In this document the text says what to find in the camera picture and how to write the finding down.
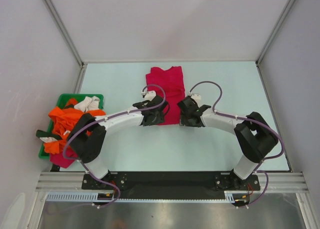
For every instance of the magenta t shirt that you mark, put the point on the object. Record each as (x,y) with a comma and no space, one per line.
(172,82)

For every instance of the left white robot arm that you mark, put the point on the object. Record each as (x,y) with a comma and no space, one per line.
(88,135)

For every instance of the orange t shirt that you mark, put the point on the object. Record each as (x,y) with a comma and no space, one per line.
(64,120)

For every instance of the black white garment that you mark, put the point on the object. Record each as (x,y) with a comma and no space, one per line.
(47,137)

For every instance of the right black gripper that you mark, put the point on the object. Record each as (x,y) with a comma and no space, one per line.
(183,121)

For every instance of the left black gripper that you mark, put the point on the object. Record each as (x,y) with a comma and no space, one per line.
(159,119)

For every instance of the cream t shirt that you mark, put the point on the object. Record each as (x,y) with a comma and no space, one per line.
(88,104)

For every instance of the white slotted cable duct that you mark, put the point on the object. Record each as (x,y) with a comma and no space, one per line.
(101,197)

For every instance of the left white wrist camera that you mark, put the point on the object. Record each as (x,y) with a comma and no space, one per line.
(148,95)

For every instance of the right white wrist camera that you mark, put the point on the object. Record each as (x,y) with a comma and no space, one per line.
(195,96)

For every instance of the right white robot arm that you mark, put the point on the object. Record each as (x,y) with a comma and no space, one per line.
(256,139)

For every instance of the aluminium frame rail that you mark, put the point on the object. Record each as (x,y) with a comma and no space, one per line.
(66,181)

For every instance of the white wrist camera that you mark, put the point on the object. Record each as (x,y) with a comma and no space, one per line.
(195,96)
(148,95)

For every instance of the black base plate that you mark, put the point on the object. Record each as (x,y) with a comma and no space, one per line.
(172,185)

